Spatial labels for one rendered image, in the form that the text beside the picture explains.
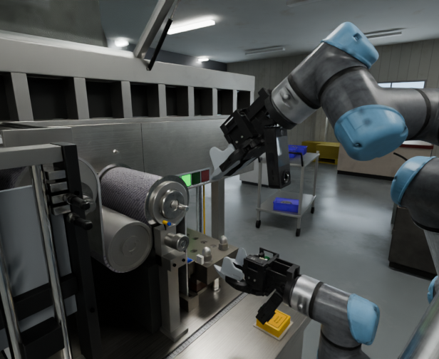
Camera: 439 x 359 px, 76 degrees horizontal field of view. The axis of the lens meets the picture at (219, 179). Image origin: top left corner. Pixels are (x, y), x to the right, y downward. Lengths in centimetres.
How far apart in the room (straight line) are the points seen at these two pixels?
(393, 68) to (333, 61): 877
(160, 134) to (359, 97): 83
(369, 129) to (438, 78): 874
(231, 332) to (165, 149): 68
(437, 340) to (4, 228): 65
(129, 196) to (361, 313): 57
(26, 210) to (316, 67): 46
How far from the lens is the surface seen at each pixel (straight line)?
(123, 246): 69
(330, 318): 61
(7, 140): 53
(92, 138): 97
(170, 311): 82
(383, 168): 688
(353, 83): 42
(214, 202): 171
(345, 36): 46
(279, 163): 51
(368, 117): 39
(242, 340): 85
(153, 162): 110
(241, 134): 54
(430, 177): 67
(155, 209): 71
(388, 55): 928
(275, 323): 87
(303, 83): 47
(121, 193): 80
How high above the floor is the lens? 149
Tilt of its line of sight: 14 degrees down
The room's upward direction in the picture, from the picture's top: straight up
